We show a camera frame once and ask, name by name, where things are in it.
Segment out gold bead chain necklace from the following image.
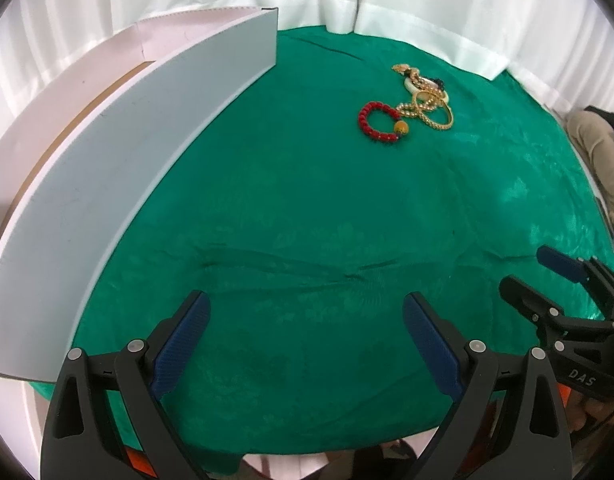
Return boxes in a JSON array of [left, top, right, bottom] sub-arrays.
[[390, 63, 446, 122]]

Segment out red bead bracelet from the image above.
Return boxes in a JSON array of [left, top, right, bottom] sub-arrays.
[[357, 101, 411, 144]]

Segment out cream white bangle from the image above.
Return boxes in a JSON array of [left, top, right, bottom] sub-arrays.
[[403, 76, 449, 104]]

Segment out beige cushion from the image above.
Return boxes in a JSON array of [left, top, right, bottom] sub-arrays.
[[565, 110, 614, 232]]

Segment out green satin cloth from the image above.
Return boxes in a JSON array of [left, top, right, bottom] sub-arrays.
[[28, 24, 614, 476]]

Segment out white curtain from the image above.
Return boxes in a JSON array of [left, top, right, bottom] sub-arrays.
[[0, 0, 614, 137]]

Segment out white cardboard tray box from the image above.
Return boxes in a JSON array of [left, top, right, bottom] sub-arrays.
[[0, 8, 278, 382]]

